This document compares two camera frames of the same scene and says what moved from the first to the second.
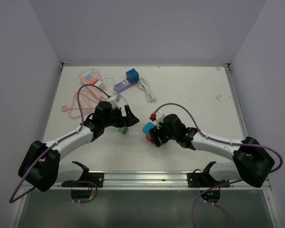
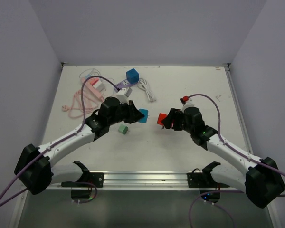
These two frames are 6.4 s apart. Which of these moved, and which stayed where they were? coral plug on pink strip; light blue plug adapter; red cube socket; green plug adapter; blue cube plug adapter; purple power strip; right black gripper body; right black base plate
Moved: right black gripper body; red cube socket; light blue plug adapter
Stayed: coral plug on pink strip; green plug adapter; purple power strip; right black base plate; blue cube plug adapter
